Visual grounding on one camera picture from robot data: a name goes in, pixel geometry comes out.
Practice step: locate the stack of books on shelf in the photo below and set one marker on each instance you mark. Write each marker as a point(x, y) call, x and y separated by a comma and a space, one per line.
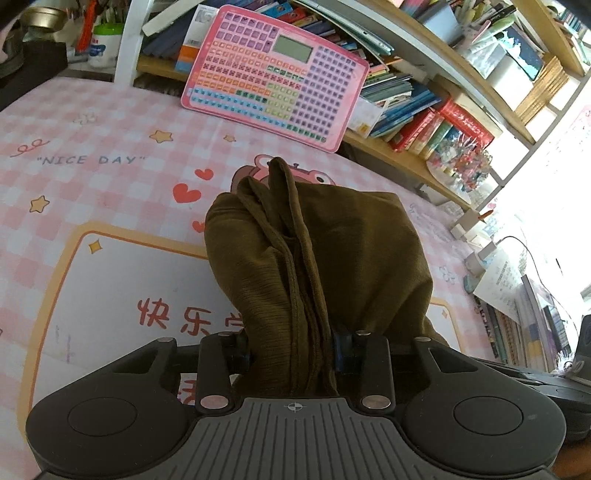
point(178, 32)

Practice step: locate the white pen holder cup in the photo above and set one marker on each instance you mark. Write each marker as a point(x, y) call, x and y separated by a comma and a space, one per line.
point(105, 44)

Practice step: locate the black side table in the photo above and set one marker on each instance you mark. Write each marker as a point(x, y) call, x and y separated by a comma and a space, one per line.
point(43, 60)

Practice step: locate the red books row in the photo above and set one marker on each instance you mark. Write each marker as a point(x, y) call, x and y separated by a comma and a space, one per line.
point(423, 134)

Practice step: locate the wooden bookshelf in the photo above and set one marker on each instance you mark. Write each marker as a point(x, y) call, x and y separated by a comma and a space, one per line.
point(385, 33)

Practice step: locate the pink checkered table mat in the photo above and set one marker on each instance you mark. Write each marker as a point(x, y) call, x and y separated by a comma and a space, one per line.
point(104, 191)

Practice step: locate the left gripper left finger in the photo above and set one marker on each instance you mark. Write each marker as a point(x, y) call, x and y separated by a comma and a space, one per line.
point(222, 358)

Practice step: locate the pink keyboard learning toy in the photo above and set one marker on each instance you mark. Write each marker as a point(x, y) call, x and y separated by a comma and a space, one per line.
point(259, 71)

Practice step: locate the white shelf post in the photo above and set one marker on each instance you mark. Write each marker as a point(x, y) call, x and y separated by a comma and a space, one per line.
point(131, 41)

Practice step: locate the metal bowl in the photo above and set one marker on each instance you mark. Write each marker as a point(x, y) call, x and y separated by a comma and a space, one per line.
point(45, 18)

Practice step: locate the olive brown corduroy garment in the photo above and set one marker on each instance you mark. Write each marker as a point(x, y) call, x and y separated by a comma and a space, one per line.
point(302, 262)

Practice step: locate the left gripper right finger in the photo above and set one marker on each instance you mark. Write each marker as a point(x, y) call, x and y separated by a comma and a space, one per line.
point(364, 373)

